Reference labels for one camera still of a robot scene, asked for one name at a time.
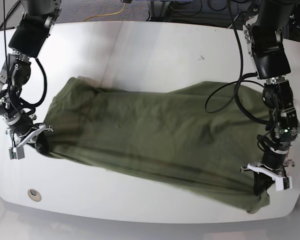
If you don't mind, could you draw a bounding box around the yellow cable on floor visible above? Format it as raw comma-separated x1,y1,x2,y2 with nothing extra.
82,2,127,23

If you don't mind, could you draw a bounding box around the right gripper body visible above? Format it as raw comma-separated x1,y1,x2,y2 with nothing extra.
6,123,54,160

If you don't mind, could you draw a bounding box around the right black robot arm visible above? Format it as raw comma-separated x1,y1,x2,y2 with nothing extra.
0,0,62,160

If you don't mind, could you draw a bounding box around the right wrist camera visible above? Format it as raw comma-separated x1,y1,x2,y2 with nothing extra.
8,147,18,160

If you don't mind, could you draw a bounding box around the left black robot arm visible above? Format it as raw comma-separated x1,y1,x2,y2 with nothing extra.
231,0,300,196

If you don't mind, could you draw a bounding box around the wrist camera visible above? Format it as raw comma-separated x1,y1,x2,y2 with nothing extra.
8,147,18,160
283,176,293,190

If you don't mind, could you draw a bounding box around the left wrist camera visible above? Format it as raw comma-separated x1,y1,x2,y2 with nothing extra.
283,176,293,190

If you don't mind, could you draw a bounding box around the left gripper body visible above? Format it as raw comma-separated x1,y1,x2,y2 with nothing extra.
240,161,295,192

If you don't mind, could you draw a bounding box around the green t-shirt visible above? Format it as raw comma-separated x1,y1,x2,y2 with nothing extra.
44,77,270,212

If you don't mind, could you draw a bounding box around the left table cable grommet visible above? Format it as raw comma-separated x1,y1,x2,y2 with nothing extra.
27,189,42,202

